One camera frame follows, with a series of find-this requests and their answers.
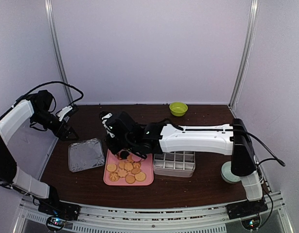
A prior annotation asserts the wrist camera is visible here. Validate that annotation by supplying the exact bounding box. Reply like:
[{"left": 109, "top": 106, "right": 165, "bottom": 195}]
[
  {"left": 99, "top": 111, "right": 115, "bottom": 138},
  {"left": 56, "top": 105, "right": 78, "bottom": 121}
]

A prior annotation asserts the clear plastic box lid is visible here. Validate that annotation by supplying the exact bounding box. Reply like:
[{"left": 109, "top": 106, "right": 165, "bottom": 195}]
[{"left": 68, "top": 138, "right": 106, "bottom": 173}]

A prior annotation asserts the round dotted biscuit right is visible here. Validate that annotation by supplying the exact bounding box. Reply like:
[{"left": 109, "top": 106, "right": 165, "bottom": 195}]
[{"left": 135, "top": 172, "right": 146, "bottom": 182}]

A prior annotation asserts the round dotted biscuit near left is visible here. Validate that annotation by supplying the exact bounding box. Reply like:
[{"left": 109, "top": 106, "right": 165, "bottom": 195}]
[{"left": 106, "top": 164, "right": 117, "bottom": 173}]

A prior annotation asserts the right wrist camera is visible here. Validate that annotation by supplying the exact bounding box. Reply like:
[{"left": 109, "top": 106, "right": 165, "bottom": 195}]
[{"left": 99, "top": 111, "right": 115, "bottom": 138}]

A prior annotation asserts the right aluminium corner post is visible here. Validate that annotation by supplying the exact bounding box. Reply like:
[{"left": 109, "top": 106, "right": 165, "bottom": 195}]
[{"left": 229, "top": 0, "right": 260, "bottom": 111}]

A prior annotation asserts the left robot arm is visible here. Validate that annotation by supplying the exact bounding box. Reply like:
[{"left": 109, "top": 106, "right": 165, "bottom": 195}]
[{"left": 0, "top": 90, "right": 79, "bottom": 216}]

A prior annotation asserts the green plastic bowl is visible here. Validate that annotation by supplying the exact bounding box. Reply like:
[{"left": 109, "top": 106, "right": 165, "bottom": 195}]
[{"left": 169, "top": 102, "right": 188, "bottom": 117}]

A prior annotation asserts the round dotted biscuit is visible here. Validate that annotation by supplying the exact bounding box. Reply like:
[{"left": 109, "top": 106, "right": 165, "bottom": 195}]
[
  {"left": 135, "top": 172, "right": 146, "bottom": 182},
  {"left": 106, "top": 164, "right": 117, "bottom": 173}
]

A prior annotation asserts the pale celadon ceramic bowl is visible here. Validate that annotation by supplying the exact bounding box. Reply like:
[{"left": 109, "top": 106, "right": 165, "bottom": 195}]
[{"left": 221, "top": 161, "right": 241, "bottom": 184}]

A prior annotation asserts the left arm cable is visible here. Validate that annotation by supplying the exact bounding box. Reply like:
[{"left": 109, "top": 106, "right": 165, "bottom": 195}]
[{"left": 17, "top": 81, "right": 84, "bottom": 107}]

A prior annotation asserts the pink sandwich cookie lower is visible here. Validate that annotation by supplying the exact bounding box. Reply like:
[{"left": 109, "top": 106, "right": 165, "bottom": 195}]
[{"left": 132, "top": 155, "right": 142, "bottom": 162}]

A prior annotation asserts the aluminium corner post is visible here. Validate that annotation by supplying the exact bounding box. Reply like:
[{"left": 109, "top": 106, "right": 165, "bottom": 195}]
[
  {"left": 44, "top": 0, "right": 74, "bottom": 104},
  {"left": 229, "top": 0, "right": 260, "bottom": 111}
]

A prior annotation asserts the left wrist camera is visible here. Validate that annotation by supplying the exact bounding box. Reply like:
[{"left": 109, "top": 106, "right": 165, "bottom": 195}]
[{"left": 56, "top": 105, "right": 78, "bottom": 121}]

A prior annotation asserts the lilac divided storage box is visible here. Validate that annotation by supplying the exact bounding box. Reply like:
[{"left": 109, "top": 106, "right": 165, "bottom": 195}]
[{"left": 153, "top": 151, "right": 195, "bottom": 178}]

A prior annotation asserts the left aluminium corner post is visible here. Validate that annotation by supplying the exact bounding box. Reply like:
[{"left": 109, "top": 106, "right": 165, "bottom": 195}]
[{"left": 44, "top": 0, "right": 74, "bottom": 104}]

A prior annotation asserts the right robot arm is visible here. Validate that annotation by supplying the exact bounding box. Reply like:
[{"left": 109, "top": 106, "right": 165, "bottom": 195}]
[{"left": 100, "top": 111, "right": 263, "bottom": 215}]

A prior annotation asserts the plain round biscuit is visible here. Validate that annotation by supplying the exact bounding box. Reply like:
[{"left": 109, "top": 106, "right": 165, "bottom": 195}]
[{"left": 125, "top": 175, "right": 136, "bottom": 184}]

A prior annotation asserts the pink plastic tray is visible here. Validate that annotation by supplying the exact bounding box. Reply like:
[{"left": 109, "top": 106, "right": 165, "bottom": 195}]
[{"left": 104, "top": 150, "right": 154, "bottom": 186}]

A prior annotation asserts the swirl butter cookie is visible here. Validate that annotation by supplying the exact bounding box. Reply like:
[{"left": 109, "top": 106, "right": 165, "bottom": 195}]
[{"left": 109, "top": 172, "right": 120, "bottom": 182}]

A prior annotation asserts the black sandwich cookie middle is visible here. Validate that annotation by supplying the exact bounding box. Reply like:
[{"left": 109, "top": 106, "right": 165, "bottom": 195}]
[{"left": 120, "top": 150, "right": 130, "bottom": 159}]

